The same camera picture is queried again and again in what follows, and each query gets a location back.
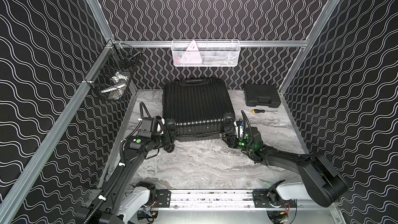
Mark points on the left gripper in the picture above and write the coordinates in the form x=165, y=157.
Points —
x=169, y=134

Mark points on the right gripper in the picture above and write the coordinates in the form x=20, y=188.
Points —
x=232, y=138

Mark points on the black hard-shell suitcase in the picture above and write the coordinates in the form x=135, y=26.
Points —
x=197, y=109

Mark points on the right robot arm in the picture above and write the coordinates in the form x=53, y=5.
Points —
x=322, y=182

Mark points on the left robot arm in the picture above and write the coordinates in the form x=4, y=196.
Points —
x=109, y=206

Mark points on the black plastic tool case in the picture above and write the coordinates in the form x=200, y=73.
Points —
x=261, y=95

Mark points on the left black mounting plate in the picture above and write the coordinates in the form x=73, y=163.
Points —
x=160, y=199

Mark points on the black mounting plate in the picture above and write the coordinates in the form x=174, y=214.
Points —
x=271, y=199
x=160, y=199

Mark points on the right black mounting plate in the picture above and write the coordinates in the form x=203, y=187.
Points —
x=271, y=199

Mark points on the yellow black handled screwdriver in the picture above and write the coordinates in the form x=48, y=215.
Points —
x=257, y=111

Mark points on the black wire mesh basket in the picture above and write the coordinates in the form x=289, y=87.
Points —
x=111, y=82

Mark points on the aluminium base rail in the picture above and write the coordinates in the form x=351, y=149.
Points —
x=222, y=199

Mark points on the clear plastic wall bin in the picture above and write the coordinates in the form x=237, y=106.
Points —
x=205, y=53

